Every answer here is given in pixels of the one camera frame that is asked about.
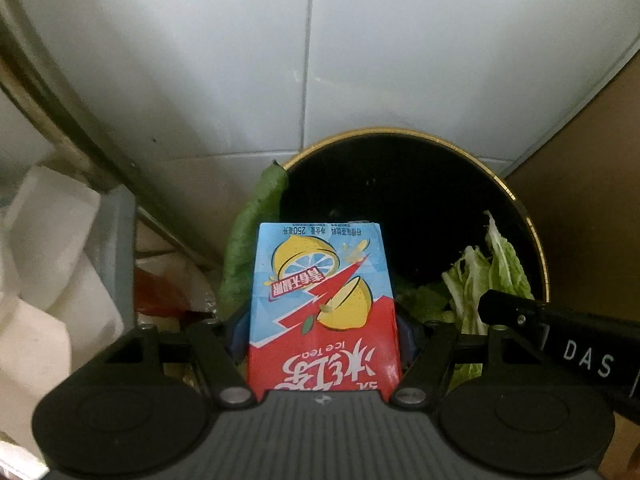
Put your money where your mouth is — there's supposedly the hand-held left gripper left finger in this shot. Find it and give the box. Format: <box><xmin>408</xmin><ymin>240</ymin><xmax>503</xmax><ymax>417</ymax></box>
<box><xmin>102</xmin><ymin>312</ymin><xmax>258</xmax><ymax>408</ymax></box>

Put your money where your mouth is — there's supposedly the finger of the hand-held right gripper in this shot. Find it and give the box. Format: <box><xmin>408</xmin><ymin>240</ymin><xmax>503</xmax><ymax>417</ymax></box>
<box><xmin>477</xmin><ymin>289</ymin><xmax>547</xmax><ymax>347</ymax></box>

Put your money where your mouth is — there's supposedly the long green vegetable leaf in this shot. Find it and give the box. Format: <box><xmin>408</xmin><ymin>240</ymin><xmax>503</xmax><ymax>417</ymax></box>
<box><xmin>220</xmin><ymin>161</ymin><xmax>291</xmax><ymax>313</ymax></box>

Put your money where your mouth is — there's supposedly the green lettuce leaf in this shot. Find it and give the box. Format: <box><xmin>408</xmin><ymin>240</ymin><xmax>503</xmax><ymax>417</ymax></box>
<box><xmin>395</xmin><ymin>282</ymin><xmax>457</xmax><ymax>325</ymax></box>

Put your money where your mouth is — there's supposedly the white foam block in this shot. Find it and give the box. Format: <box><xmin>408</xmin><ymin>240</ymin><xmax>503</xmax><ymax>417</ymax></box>
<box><xmin>0</xmin><ymin>252</ymin><xmax>126</xmax><ymax>441</ymax></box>
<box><xmin>7</xmin><ymin>165</ymin><xmax>103</xmax><ymax>311</ymax></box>

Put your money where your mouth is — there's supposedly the pale napa cabbage leaf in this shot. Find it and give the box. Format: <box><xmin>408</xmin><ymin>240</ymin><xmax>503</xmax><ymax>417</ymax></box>
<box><xmin>441</xmin><ymin>211</ymin><xmax>535</xmax><ymax>391</ymax></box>

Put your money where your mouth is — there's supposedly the metal frame bar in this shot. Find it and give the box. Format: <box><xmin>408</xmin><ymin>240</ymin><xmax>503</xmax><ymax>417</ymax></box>
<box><xmin>0</xmin><ymin>0</ymin><xmax>226</xmax><ymax>271</ymax></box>

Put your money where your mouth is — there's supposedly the drink carton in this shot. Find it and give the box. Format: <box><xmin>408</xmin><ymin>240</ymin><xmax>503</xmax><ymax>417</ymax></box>
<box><xmin>246</xmin><ymin>220</ymin><xmax>405</xmax><ymax>396</ymax></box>

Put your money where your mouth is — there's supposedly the black trash bin gold rim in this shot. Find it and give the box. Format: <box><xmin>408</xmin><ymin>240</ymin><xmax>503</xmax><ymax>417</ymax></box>
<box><xmin>274</xmin><ymin>127</ymin><xmax>551</xmax><ymax>356</ymax></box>

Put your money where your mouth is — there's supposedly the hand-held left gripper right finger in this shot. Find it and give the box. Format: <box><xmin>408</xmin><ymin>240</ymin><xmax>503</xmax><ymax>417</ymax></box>
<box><xmin>390</xmin><ymin>310</ymin><xmax>546</xmax><ymax>408</ymax></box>

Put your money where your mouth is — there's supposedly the red plastic bag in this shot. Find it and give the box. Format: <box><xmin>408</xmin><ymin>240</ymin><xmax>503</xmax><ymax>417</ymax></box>
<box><xmin>135</xmin><ymin>255</ymin><xmax>221</xmax><ymax>326</ymax></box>

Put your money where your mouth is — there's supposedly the brown cabinet side panel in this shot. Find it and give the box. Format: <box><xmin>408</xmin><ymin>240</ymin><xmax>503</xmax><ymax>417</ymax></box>
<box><xmin>500</xmin><ymin>35</ymin><xmax>640</xmax><ymax>321</ymax></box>

